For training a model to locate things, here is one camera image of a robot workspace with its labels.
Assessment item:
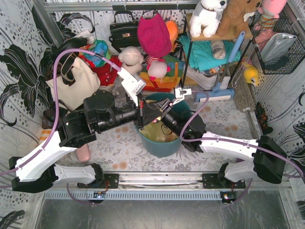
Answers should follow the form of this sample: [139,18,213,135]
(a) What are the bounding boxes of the black wire basket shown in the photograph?
[249,11,305,75]

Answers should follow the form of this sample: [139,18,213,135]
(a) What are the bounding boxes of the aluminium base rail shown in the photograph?
[35,170,290,191]

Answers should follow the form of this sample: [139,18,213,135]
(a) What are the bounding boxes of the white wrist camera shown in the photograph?
[118,68,146,106]
[172,87,192,105]

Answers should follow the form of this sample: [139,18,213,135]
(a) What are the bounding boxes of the orange checkered cloth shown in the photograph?
[39,129,58,144]

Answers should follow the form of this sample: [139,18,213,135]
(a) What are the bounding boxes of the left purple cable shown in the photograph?
[0,49,122,206]

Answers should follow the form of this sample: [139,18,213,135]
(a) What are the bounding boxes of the yellow plastic trash bag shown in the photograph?
[139,121,178,143]

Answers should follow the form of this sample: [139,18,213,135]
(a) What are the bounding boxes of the purple cable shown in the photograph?
[179,89,305,203]
[0,49,122,206]

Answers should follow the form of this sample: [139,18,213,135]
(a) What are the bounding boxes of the pink plush pig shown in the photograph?
[146,55,171,81]

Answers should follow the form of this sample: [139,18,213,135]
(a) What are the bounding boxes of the silver foil pouch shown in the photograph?
[261,33,297,62]

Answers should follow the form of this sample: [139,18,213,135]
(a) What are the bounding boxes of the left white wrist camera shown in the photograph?
[118,68,146,106]

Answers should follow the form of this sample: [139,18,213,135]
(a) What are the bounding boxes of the pink glasses case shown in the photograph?
[76,144,90,163]

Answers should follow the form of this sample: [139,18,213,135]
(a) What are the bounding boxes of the brown plush bear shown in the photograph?
[216,0,262,37]

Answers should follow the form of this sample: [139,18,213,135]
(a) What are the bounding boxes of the white plush dog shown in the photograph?
[190,0,227,38]

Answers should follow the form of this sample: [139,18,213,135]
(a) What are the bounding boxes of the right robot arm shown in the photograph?
[148,98,287,186]

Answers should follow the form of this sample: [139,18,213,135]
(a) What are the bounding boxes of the cream plush sheep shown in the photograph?
[118,46,144,74]

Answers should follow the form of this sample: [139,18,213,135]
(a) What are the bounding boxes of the magenta fuzzy bag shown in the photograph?
[137,13,172,58]

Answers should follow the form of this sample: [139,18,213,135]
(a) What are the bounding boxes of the red cloth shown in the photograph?
[83,59,118,86]

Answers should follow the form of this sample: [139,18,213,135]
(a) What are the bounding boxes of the black metal shelf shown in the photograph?
[180,13,253,86]

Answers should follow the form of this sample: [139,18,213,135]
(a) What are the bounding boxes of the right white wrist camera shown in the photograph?
[172,87,192,105]

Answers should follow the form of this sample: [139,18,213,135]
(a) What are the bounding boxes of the white sneaker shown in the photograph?
[186,68,231,91]

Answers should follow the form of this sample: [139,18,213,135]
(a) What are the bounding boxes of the cream canvas tote bag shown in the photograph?
[57,54,101,111]

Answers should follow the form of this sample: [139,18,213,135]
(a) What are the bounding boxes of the rainbow striped bag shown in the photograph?
[140,55,185,92]

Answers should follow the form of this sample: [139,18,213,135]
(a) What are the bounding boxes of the colourful printed bag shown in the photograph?
[79,40,112,68]

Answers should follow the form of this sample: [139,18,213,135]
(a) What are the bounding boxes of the black leather handbag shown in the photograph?
[109,10,141,53]

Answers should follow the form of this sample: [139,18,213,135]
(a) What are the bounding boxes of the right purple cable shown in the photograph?
[179,89,305,203]

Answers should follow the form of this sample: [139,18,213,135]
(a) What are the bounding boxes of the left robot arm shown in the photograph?
[11,90,162,193]

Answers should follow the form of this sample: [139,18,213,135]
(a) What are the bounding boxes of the brown patterned handbag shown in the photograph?
[41,102,69,129]

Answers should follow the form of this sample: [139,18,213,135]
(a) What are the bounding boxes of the pink plush toy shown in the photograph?
[258,0,287,21]

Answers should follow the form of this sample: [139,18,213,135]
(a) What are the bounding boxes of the grey chenille duster mop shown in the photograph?
[231,69,255,112]

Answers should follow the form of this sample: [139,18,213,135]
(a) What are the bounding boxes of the teal folded cloth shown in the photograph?
[188,41,234,71]

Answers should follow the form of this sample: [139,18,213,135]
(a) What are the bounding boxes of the teal plastic trash bin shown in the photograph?
[135,92,191,158]

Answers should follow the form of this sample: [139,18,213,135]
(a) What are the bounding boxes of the orange plush toy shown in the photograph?
[165,21,178,52]

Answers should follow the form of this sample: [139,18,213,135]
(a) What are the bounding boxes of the yellow plush duck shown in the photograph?
[241,59,259,86]

